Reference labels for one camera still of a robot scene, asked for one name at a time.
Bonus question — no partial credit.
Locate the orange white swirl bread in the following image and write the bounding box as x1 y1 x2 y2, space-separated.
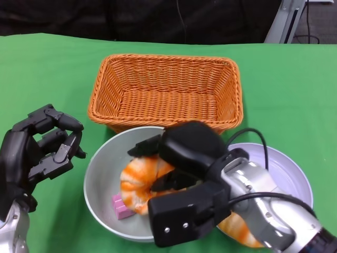
120 155 176 216
217 210 264 248

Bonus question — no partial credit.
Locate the orange wicker basket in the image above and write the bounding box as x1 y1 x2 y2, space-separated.
87 54 244 135

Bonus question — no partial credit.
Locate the grey metal frame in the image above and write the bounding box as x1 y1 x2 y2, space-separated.
264 0 308 44

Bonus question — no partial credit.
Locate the pink cake block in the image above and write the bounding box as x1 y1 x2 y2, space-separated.
112 193 135 220

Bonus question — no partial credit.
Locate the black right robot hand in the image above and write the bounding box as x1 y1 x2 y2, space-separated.
127 121 250 193

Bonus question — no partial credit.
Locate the black hanging cable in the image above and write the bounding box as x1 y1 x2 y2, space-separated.
175 0 187 43

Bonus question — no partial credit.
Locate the grey round bowl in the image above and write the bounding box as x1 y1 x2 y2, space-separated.
83 126 211 242

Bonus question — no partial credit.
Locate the black backdrop curtain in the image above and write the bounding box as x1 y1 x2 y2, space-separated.
0 0 282 44

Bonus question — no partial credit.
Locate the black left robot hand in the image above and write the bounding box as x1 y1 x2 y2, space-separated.
0 104 87 221

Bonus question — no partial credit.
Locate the black floor cable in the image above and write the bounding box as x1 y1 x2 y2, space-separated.
292 0 321 45

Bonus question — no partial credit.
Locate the green tablecloth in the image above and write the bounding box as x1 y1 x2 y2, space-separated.
0 33 337 253

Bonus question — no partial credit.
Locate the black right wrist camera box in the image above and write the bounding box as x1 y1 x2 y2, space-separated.
147 180 232 248

